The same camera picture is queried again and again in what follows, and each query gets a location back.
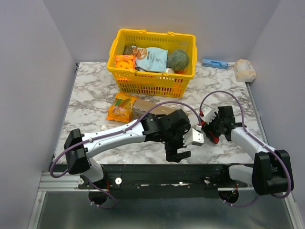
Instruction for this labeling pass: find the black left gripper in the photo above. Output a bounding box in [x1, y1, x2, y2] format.
[162, 125, 191, 164]

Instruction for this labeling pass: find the red black utility knife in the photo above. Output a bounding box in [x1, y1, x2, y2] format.
[201, 121, 221, 144]

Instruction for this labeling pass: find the brown cardboard express box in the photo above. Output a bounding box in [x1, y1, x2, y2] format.
[132, 99, 176, 120]

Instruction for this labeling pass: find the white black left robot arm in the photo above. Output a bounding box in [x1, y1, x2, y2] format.
[64, 110, 191, 188]

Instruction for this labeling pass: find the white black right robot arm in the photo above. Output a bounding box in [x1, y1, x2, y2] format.
[200, 106, 294, 196]

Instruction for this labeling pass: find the orange snack box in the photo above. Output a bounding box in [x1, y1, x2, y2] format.
[115, 55, 136, 70]

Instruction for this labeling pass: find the blue flat package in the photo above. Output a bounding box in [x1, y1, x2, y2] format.
[202, 59, 228, 69]

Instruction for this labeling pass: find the orange fruit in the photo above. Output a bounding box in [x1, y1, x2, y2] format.
[175, 70, 185, 74]

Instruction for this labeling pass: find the orange gummy candy bag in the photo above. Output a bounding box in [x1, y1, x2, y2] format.
[106, 92, 138, 123]

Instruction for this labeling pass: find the white cup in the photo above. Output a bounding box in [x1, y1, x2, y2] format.
[166, 68, 174, 74]

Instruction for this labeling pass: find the green netted melon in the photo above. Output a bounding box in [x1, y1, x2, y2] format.
[167, 49, 189, 71]

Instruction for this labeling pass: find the yellow plastic shopping basket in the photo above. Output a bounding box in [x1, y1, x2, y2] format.
[107, 29, 197, 98]

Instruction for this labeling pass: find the light blue cassava chips bag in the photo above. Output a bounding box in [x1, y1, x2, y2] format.
[131, 46, 168, 73]

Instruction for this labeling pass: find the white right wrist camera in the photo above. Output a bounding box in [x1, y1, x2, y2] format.
[200, 106, 216, 125]

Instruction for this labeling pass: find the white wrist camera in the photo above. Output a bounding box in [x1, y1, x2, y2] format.
[183, 128, 204, 146]
[200, 106, 216, 125]

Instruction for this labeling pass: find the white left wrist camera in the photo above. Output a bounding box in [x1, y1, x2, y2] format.
[183, 128, 204, 146]

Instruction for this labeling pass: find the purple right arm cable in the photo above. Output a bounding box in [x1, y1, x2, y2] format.
[199, 90, 294, 207]

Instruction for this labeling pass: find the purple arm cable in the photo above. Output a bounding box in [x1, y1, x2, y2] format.
[50, 101, 203, 209]
[199, 90, 294, 207]

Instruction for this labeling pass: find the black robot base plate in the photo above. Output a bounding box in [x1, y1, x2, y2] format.
[78, 163, 248, 200]

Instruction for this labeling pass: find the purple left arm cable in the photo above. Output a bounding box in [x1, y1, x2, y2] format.
[50, 101, 203, 209]

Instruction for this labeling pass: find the aluminium frame rail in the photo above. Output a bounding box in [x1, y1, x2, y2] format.
[28, 172, 304, 229]

